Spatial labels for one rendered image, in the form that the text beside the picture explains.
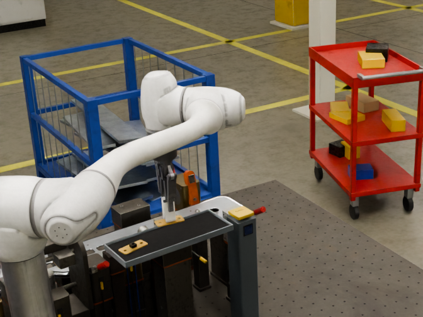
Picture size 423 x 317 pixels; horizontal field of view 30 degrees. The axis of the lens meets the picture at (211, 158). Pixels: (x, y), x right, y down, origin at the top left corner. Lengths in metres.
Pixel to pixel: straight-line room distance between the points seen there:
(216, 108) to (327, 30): 4.51
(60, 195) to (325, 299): 1.43
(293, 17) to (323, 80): 3.10
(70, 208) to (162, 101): 0.57
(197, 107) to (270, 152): 3.93
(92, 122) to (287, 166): 1.85
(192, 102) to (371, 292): 1.19
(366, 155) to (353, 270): 2.39
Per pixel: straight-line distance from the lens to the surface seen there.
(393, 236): 4.81
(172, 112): 2.13
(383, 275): 3.06
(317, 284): 2.98
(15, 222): 1.73
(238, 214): 2.47
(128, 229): 2.77
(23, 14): 10.55
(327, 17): 6.50
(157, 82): 2.12
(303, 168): 5.68
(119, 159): 1.86
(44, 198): 1.70
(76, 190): 1.69
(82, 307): 2.44
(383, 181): 5.01
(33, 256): 1.81
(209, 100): 2.06
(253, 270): 2.57
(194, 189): 2.94
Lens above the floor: 2.27
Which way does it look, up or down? 23 degrees down
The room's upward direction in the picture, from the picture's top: 3 degrees counter-clockwise
